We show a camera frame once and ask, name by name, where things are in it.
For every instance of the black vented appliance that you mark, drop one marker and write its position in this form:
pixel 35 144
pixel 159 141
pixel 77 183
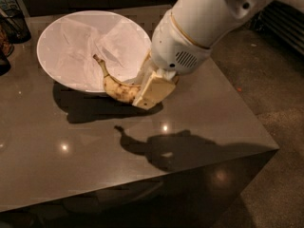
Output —
pixel 284 21

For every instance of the spotted yellow banana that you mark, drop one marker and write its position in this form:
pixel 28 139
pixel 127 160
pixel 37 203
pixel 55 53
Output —
pixel 119 91

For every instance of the black wire basket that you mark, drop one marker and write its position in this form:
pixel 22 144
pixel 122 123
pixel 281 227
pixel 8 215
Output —
pixel 14 24

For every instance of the white paper liner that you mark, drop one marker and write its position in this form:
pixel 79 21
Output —
pixel 121 44

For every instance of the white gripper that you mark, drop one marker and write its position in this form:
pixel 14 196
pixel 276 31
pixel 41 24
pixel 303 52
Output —
pixel 172 49

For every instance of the white bowl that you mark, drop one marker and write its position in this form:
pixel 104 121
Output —
pixel 51 42

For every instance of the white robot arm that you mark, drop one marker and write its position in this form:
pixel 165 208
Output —
pixel 205 22

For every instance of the dark container at left edge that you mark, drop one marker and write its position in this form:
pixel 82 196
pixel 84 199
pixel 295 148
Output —
pixel 6 49

